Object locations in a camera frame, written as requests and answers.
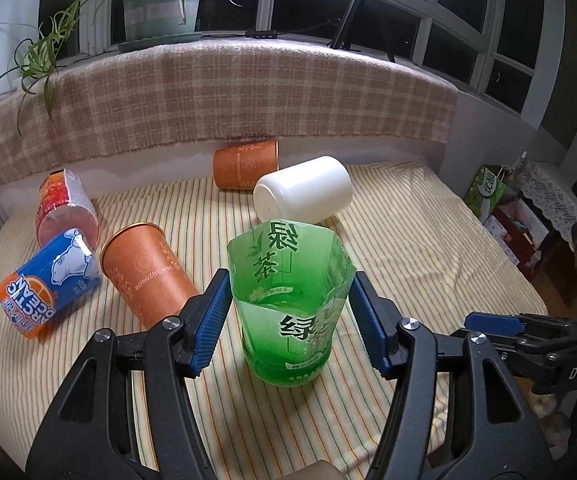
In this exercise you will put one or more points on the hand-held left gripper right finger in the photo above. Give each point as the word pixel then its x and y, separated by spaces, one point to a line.
pixel 369 321

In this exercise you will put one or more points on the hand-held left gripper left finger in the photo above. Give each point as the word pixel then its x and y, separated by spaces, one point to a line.
pixel 212 321

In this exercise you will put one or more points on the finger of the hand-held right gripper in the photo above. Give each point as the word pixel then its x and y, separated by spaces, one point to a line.
pixel 498 322

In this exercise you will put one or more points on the green cut plastic bottle cup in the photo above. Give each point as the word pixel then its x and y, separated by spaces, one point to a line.
pixel 288 355

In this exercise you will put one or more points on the orange paper cup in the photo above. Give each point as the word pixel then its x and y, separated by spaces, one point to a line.
pixel 143 270
pixel 243 162

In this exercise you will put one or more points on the white cup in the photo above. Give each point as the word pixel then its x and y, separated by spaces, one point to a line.
pixel 308 185

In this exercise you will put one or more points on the blue and orange can cup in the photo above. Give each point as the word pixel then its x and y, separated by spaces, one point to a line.
pixel 43 285

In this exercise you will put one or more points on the red clear plastic cup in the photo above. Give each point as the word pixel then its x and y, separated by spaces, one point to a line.
pixel 63 210

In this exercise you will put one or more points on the red box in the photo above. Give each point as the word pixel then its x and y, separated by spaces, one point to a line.
pixel 513 230

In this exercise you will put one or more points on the striped bed sheet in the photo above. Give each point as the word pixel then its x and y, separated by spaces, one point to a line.
pixel 418 240

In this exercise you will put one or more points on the white lace cloth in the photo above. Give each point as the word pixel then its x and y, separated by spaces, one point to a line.
pixel 548 195

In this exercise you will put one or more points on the green shopping bag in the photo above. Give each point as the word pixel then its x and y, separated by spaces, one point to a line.
pixel 486 190

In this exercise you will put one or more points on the pink plaid blanket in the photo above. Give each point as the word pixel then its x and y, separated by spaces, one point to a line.
pixel 218 95

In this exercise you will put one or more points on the black tripod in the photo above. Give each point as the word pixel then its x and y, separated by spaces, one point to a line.
pixel 351 10

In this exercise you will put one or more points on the potted spider plant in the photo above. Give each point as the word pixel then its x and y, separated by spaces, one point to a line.
pixel 161 10

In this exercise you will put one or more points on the white window frame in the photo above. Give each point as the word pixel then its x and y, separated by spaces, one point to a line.
pixel 267 0

